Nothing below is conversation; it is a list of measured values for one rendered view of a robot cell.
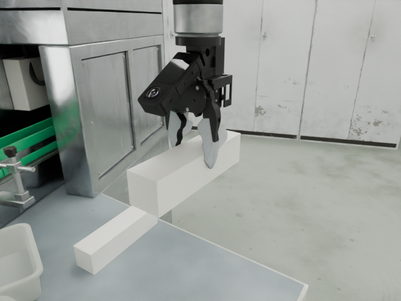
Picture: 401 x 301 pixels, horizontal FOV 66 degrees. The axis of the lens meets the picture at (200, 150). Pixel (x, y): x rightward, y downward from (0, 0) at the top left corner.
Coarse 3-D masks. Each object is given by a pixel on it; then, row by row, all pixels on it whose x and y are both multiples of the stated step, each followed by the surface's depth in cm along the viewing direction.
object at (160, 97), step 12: (180, 60) 46; (192, 60) 45; (168, 72) 46; (180, 72) 45; (192, 72) 46; (156, 84) 45; (168, 84) 44; (180, 84) 44; (144, 96) 43; (156, 96) 42; (168, 96) 43; (180, 96) 45; (144, 108) 44; (156, 108) 42; (168, 108) 43
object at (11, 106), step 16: (0, 48) 106; (16, 48) 112; (32, 48) 119; (0, 64) 106; (0, 80) 107; (0, 96) 108; (0, 112) 108; (16, 112) 115; (32, 112) 122; (48, 112) 131; (0, 128) 109; (16, 128) 116
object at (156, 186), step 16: (192, 144) 55; (224, 144) 56; (160, 160) 49; (176, 160) 49; (192, 160) 49; (224, 160) 58; (128, 176) 46; (144, 176) 44; (160, 176) 44; (176, 176) 46; (192, 176) 50; (208, 176) 54; (144, 192) 45; (160, 192) 44; (176, 192) 47; (192, 192) 51; (144, 208) 46; (160, 208) 45
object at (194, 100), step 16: (192, 48) 47; (208, 48) 48; (224, 48) 51; (208, 64) 49; (208, 80) 48; (224, 80) 50; (192, 96) 48; (208, 96) 48; (224, 96) 51; (192, 112) 49
